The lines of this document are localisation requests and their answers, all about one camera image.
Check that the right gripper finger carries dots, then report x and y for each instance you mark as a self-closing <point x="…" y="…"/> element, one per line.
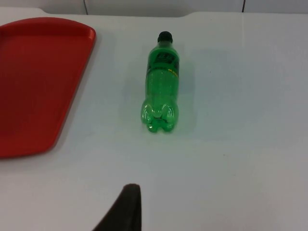
<point x="126" y="211"/>

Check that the green plastic bottle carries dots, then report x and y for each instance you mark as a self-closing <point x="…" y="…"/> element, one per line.
<point x="160" y="89"/>

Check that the red tray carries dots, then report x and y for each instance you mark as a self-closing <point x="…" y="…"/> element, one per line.
<point x="41" y="84"/>

